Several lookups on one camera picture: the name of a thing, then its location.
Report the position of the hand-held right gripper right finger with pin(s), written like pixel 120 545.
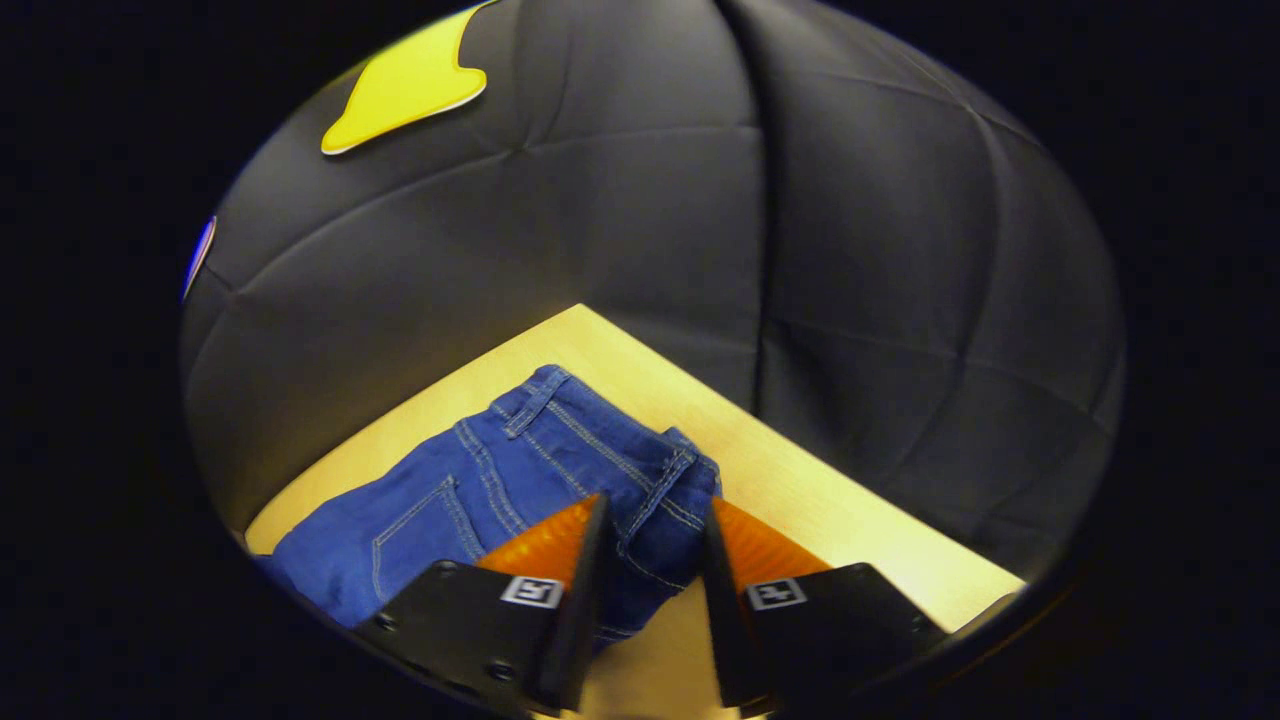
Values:
pixel 722 620

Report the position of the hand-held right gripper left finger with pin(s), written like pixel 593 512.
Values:
pixel 580 610

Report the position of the blue denim jeans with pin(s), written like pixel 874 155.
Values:
pixel 470 500

